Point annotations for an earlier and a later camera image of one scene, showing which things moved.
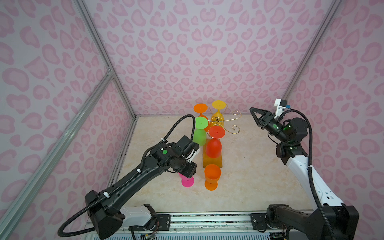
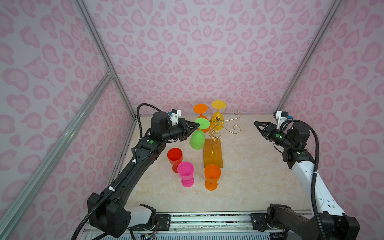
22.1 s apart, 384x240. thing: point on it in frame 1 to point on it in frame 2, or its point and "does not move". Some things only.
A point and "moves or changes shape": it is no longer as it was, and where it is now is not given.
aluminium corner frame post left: (93, 32) does not move
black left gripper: (191, 171) to (184, 125)
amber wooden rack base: (208, 160) does not move
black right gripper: (270, 119) to (269, 131)
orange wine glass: (212, 173) does not move
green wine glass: (199, 136) does not move
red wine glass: (214, 146) moves or changes shape
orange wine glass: (202, 108) does not move
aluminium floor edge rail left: (123, 151) does not move
